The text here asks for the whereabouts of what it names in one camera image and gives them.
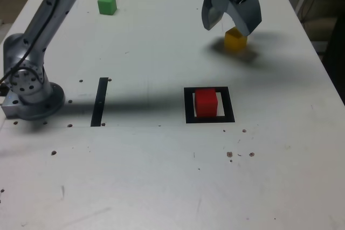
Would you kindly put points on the black tape square outline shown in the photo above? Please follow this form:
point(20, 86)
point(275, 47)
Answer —
point(188, 106)

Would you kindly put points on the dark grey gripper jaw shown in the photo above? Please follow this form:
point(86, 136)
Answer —
point(207, 12)

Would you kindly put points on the red cube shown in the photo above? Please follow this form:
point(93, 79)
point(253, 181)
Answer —
point(206, 103)

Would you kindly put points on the green cube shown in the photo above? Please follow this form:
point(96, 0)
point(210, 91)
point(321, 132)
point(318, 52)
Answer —
point(107, 5)

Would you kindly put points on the black tape strip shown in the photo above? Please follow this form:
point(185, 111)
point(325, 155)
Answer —
point(99, 103)

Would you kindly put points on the yellow cube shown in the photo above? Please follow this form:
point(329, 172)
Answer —
point(234, 42)

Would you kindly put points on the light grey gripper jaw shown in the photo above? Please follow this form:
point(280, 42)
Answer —
point(249, 14)

